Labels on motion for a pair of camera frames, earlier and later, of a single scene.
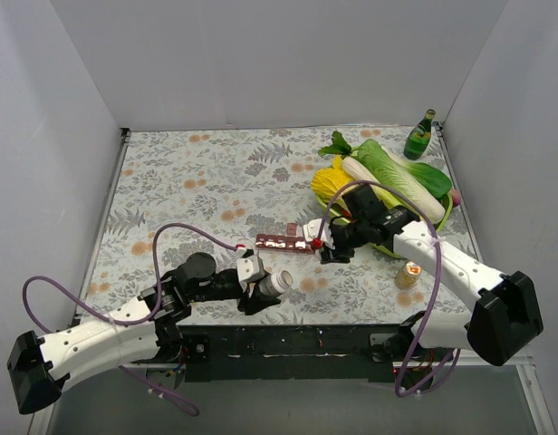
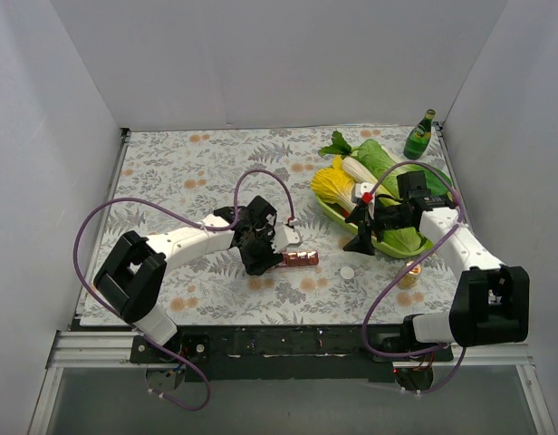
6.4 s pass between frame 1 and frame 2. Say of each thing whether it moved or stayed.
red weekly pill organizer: moved
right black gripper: moved
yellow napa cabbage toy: stayed
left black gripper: moved
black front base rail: stayed
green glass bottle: stayed
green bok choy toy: stayed
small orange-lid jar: stayed
